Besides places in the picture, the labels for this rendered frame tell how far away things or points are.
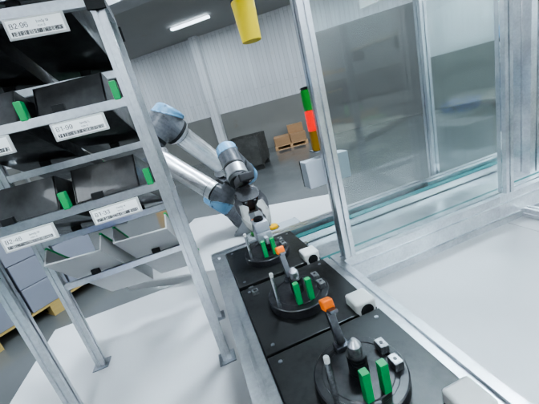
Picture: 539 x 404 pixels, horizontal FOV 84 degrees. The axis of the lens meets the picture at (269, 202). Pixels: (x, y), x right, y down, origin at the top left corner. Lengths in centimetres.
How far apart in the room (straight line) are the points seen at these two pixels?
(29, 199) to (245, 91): 1071
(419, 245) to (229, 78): 1076
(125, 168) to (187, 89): 1136
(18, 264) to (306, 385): 330
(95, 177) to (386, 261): 76
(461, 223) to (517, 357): 44
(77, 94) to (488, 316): 95
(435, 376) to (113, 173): 66
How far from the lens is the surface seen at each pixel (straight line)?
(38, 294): 372
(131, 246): 82
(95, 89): 68
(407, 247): 96
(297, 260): 87
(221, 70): 1153
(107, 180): 69
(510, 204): 121
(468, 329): 80
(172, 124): 127
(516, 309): 86
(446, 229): 104
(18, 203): 75
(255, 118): 1122
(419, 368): 57
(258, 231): 87
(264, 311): 72
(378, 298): 71
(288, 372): 58
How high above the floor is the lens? 139
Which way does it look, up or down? 17 degrees down
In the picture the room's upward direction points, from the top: 15 degrees counter-clockwise
